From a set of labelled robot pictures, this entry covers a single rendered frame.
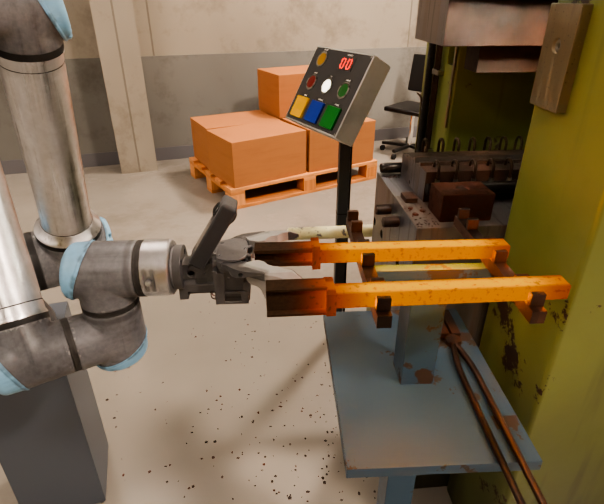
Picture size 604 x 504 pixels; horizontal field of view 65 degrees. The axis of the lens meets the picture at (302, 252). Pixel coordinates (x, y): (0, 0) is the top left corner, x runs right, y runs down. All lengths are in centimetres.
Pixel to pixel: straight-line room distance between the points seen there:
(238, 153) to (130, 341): 261
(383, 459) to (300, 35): 424
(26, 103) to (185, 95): 358
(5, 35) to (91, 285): 44
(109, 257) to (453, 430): 61
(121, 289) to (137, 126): 359
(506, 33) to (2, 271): 105
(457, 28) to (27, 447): 148
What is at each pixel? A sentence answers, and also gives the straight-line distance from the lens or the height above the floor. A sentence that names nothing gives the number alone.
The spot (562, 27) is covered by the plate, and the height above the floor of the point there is 132.
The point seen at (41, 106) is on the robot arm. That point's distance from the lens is 104.
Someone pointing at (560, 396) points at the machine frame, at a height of 66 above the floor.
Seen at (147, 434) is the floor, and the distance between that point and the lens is 188.
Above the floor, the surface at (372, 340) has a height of 75.
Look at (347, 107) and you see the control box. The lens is 159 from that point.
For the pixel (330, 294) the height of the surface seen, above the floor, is 102.
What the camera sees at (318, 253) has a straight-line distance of 73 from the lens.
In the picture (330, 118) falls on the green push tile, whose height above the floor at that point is 101.
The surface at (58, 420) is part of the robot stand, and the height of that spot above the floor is 37.
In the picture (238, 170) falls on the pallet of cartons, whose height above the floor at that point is 28.
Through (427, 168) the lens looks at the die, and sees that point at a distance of 122.
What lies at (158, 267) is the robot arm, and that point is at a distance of 74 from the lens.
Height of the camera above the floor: 137
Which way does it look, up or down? 29 degrees down
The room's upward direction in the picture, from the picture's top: straight up
